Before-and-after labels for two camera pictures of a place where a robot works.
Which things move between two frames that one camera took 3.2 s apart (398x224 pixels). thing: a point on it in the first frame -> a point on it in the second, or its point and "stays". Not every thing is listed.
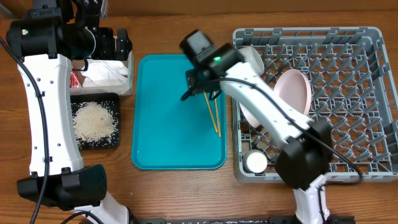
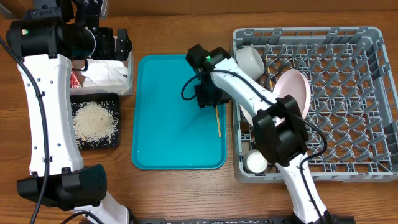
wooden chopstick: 212,117 -> 270,79
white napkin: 104,73 stays
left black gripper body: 104,49 stays
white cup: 255,161 stays
